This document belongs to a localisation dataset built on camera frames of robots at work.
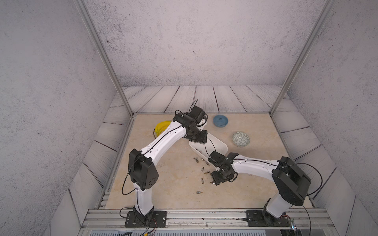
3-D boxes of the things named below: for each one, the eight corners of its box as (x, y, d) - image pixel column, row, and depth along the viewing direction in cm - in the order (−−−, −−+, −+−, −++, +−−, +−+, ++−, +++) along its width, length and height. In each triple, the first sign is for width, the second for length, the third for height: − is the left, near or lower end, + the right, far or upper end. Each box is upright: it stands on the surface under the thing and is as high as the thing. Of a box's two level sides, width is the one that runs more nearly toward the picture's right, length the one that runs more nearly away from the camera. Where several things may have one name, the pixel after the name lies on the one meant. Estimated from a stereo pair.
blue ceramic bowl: (213, 127, 114) (214, 124, 112) (212, 117, 121) (213, 114, 119) (228, 127, 114) (228, 124, 112) (226, 117, 121) (226, 114, 119)
